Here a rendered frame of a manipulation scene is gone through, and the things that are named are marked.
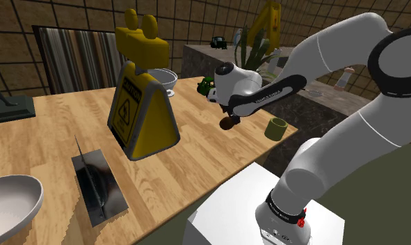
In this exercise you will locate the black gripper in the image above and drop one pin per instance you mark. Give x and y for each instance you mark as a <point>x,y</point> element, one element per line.
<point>233,117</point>

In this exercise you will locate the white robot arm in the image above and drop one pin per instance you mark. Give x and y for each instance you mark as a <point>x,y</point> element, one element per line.
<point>330,159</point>

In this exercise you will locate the brown round object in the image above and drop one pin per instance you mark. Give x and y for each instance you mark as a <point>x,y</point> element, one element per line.
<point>226,124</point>

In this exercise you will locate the olive green cup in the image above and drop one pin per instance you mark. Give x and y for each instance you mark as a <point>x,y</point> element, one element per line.
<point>274,130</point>

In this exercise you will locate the green leafy plant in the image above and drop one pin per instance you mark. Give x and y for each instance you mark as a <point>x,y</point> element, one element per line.
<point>256,51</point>

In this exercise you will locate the dark green toy car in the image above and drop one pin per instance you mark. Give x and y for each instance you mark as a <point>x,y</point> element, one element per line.
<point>218,42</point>

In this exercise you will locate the yellow caution sign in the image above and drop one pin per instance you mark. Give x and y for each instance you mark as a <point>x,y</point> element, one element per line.
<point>157,132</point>

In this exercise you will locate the small grey dish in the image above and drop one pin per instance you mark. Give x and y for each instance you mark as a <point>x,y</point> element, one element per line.
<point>315,93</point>

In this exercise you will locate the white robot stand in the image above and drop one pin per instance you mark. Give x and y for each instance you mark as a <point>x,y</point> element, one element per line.
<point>225,210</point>

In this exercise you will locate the tall yellow floor sign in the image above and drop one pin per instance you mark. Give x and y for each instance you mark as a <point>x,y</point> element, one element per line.
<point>271,20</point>

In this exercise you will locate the dark statue on base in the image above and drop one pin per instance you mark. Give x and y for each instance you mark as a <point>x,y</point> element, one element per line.
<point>8,108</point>

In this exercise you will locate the large white bowl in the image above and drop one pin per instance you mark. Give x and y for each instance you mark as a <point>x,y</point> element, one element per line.
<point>8,203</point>

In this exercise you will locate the white pedestal bowl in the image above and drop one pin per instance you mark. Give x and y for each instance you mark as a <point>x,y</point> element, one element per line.
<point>166,79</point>

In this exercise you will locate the striped wall picture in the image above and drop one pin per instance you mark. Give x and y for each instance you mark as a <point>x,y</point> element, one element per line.
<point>73,61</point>

